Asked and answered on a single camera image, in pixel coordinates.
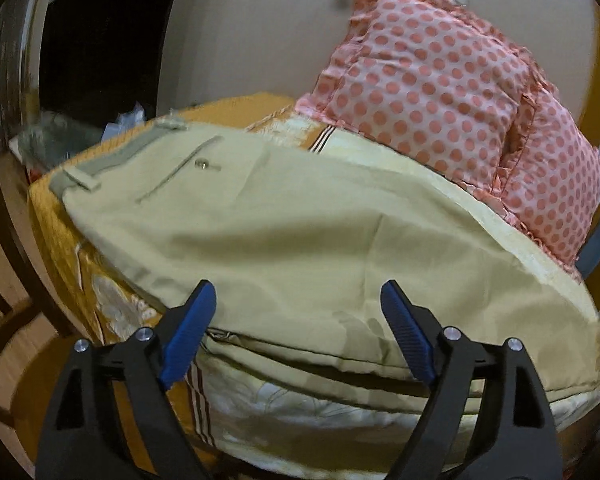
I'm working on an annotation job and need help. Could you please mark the beige khaki pants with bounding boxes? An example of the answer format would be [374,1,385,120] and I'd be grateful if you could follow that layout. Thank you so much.
[50,122,600,396]

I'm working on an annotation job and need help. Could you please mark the orange patterned blanket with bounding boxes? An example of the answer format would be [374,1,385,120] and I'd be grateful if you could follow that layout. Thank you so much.
[29,93,336,479]

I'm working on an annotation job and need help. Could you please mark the yellow patterned bed cover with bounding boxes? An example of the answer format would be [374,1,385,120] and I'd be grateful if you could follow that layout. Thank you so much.
[187,129,600,479]

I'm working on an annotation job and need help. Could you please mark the pink polka dot pillow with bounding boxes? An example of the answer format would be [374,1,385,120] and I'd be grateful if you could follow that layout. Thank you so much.
[294,0,544,197]
[492,86,600,278]

